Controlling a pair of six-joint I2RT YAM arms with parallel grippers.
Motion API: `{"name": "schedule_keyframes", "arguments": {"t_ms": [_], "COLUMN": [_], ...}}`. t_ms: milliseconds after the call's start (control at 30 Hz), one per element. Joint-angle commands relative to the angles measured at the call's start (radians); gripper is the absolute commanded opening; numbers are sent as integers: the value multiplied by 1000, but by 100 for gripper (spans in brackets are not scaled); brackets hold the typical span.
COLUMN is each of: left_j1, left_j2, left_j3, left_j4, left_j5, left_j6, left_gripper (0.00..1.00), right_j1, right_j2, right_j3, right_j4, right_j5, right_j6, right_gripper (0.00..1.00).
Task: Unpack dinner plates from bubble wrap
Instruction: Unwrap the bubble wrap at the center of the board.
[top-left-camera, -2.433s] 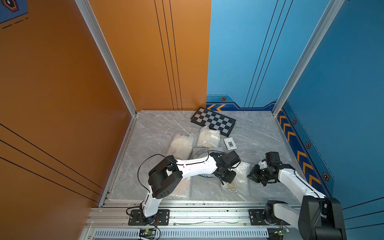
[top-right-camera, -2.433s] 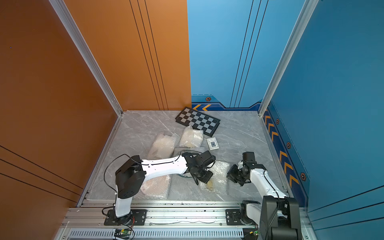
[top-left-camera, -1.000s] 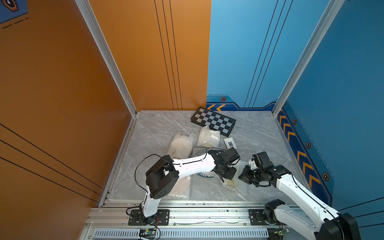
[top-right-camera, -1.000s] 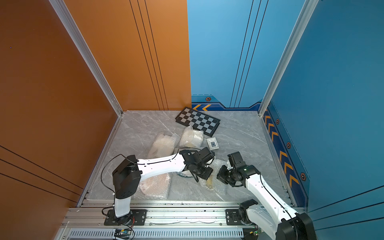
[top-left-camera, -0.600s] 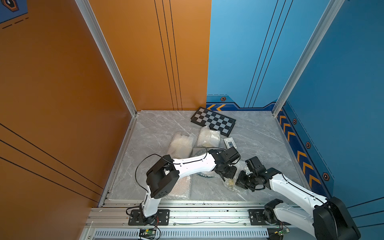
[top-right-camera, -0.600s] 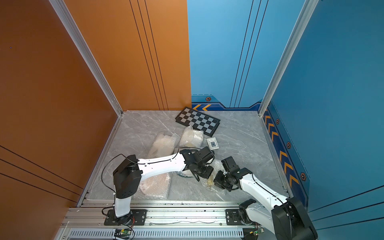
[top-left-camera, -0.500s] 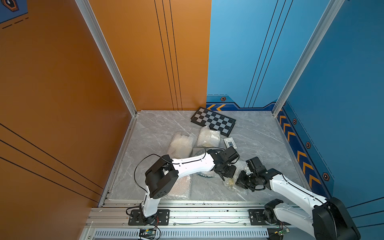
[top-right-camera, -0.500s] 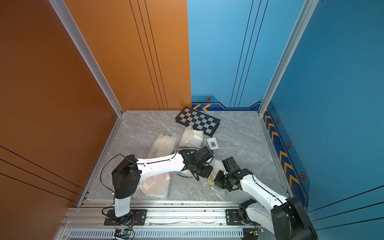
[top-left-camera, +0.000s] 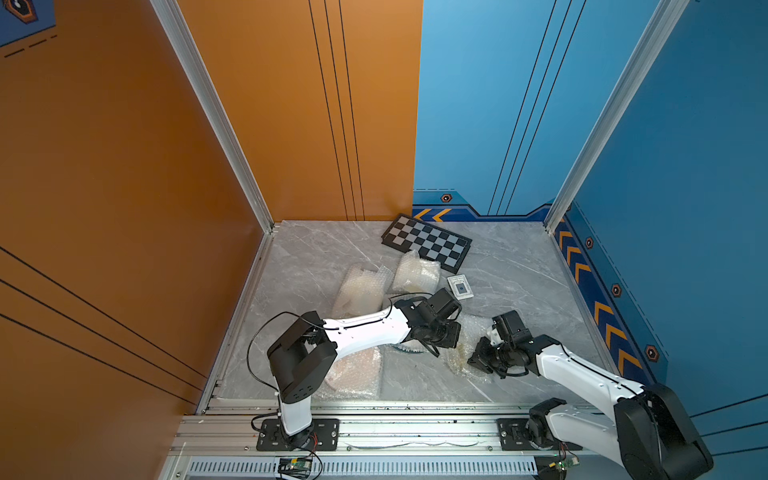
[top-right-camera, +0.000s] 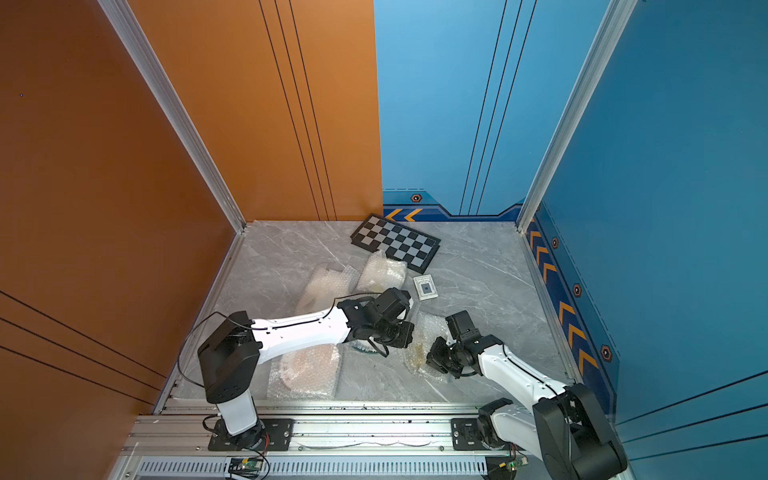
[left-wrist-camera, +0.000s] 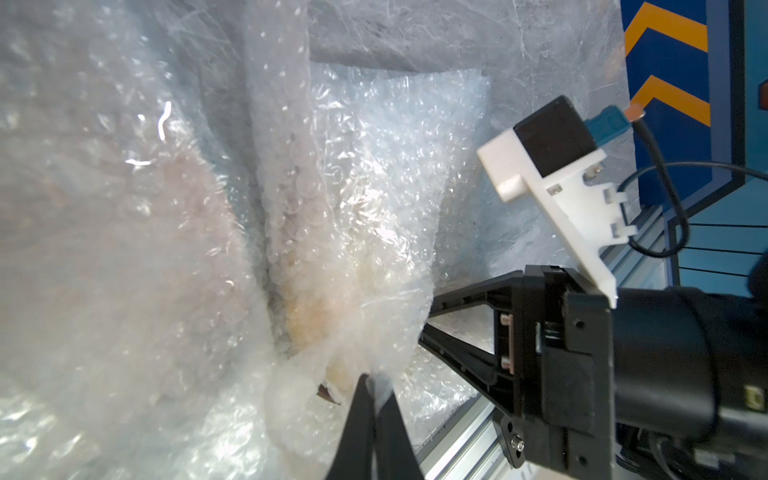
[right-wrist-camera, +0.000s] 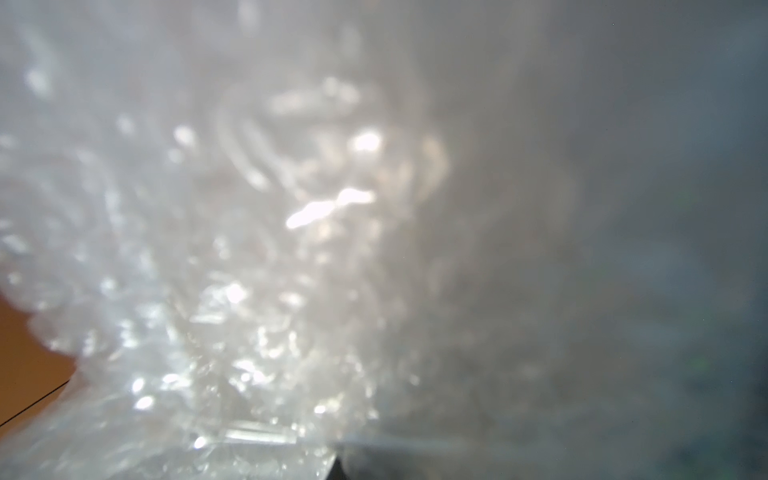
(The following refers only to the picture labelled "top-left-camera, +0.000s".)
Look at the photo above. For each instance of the white vented cable duct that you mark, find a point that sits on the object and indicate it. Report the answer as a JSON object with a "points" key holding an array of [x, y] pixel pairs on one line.
{"points": [[459, 467]]}

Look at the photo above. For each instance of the bubble wrapped pink plate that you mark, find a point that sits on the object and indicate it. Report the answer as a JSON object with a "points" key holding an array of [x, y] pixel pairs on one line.
{"points": [[357, 376]]}

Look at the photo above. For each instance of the left aluminium corner post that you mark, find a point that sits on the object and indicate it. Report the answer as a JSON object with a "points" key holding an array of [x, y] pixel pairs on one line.
{"points": [[177, 31]]}

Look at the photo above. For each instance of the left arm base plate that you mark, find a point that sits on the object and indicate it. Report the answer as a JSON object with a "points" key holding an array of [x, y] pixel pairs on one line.
{"points": [[322, 435]]}

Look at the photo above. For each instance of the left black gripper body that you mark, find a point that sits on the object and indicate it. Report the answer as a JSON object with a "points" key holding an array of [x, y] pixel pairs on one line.
{"points": [[445, 334]]}

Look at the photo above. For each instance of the right green circuit board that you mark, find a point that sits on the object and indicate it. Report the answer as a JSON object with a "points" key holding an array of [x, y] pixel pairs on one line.
{"points": [[554, 468]]}

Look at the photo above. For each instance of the right aluminium corner post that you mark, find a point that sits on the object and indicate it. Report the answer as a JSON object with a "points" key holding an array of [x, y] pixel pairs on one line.
{"points": [[655, 35]]}

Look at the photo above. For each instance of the green circuit board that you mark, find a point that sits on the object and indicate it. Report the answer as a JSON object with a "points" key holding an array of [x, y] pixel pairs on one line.
{"points": [[554, 468], [295, 468]]}

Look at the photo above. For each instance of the bubble wrap of yellow plate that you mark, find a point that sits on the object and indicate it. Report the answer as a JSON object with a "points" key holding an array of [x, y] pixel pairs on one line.
{"points": [[473, 328]]}

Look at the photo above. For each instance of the bubble wrapped white blue plate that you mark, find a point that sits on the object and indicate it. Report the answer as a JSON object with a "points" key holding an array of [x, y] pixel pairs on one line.
{"points": [[410, 347]]}

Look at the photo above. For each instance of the aluminium front rail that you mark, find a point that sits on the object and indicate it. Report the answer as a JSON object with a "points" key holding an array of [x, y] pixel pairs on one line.
{"points": [[366, 427]]}

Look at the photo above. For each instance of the black white checkerboard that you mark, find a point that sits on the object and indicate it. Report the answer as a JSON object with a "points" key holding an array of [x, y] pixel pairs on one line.
{"points": [[406, 234]]}

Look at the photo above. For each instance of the aluminium corner post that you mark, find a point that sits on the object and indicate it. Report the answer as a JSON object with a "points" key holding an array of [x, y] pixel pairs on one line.
{"points": [[177, 31], [655, 35]]}

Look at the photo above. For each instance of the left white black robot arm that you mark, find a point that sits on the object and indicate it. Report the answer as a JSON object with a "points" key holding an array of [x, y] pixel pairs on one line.
{"points": [[302, 356]]}

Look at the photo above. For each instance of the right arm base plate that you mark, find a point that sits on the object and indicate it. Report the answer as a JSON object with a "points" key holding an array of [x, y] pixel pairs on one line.
{"points": [[514, 435]]}

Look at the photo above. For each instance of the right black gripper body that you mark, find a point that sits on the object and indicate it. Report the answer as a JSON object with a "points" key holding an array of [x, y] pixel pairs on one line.
{"points": [[493, 358]]}

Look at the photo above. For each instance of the left green circuit board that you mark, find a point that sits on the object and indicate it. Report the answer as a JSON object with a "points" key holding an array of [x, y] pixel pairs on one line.
{"points": [[295, 468]]}

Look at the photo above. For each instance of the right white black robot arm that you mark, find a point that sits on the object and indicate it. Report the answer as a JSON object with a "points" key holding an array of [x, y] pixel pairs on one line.
{"points": [[643, 428]]}

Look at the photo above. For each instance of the yellow dinner plate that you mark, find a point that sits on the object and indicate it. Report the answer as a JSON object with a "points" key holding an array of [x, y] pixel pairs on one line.
{"points": [[457, 361]]}

